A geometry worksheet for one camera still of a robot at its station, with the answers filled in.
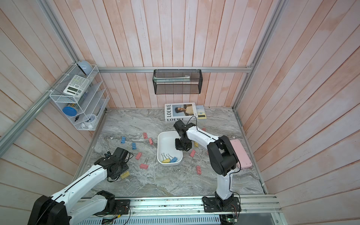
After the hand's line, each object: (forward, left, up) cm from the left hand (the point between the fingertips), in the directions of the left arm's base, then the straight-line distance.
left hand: (122, 169), depth 84 cm
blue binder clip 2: (+17, -3, -2) cm, 18 cm away
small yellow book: (+50, -54, -2) cm, 73 cm away
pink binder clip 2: (+10, -8, -2) cm, 13 cm away
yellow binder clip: (-3, -2, -1) cm, 4 cm away
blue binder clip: (+23, +6, -3) cm, 24 cm away
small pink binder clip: (+21, -14, -1) cm, 25 cm away
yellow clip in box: (+6, -26, -1) cm, 27 cm away
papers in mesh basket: (+46, -23, +33) cm, 61 cm away
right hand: (+14, -35, +1) cm, 38 cm away
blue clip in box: (+7, -32, -2) cm, 33 cm away
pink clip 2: (0, -47, -1) cm, 47 cm away
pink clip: (+26, -10, -1) cm, 28 cm away
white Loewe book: (+48, -33, +1) cm, 58 cm away
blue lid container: (+22, +27, +28) cm, 45 cm away
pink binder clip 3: (+3, -12, -3) cm, 13 cm away
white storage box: (+11, -27, -2) cm, 29 cm away
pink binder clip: (+12, -44, -1) cm, 46 cm away
